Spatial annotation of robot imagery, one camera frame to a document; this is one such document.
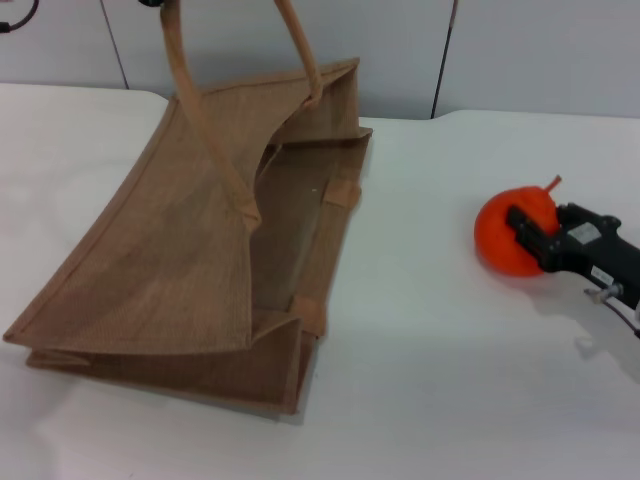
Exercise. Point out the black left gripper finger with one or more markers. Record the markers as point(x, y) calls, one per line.
point(151, 2)

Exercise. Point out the brown jute handbag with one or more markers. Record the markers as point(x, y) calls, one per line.
point(190, 260)

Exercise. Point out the orange fruit with stem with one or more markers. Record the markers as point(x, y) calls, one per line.
point(497, 235)

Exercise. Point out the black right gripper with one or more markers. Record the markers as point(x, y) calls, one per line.
point(590, 250)

